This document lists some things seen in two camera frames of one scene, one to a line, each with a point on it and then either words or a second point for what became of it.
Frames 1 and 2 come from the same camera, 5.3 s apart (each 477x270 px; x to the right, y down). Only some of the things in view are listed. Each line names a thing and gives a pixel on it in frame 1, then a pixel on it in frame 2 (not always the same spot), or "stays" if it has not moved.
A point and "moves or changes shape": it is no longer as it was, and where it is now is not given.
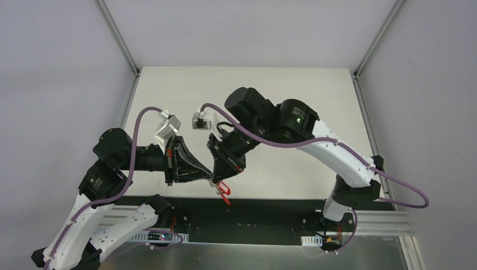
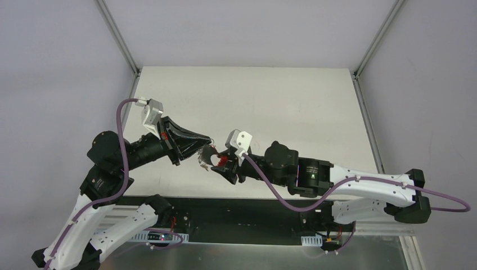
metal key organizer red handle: (225, 199) moves or changes shape
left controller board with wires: (162, 236) stays
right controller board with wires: (332, 244) stays
